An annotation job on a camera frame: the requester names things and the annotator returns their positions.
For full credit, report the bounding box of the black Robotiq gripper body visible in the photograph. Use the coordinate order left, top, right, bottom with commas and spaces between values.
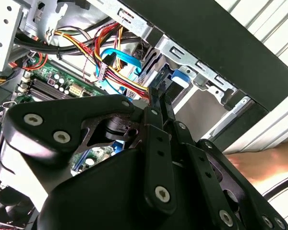
36, 147, 222, 230

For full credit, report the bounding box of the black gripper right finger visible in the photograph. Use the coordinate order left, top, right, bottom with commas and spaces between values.
157, 90, 288, 230

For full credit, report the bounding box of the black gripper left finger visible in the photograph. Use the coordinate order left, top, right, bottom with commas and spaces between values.
0, 87, 178, 216

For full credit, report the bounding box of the multicolour disk power wire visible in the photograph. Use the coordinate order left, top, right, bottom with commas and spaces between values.
92, 23, 151, 99

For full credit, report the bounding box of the hard disk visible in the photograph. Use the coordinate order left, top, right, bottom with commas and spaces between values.
138, 43, 192, 106

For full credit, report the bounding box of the person right hand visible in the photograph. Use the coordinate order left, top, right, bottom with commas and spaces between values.
226, 147, 276, 184

